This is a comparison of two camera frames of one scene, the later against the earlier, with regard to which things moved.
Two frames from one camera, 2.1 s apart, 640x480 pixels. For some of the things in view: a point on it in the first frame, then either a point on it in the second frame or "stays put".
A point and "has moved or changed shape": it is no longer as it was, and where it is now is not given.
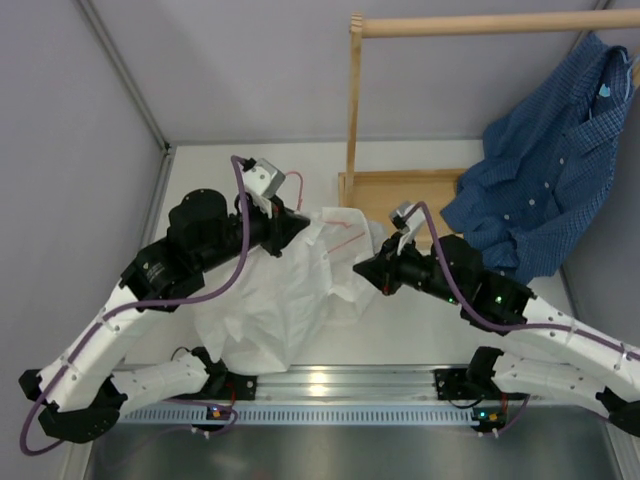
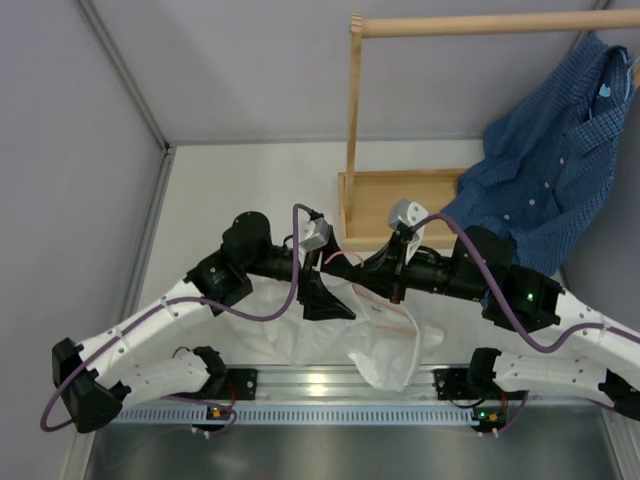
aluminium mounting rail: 347,382 stays put
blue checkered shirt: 548,158 stays put
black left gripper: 282,227 to 317,300
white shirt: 274,316 has moved or changed shape
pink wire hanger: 324,221 to 389,341
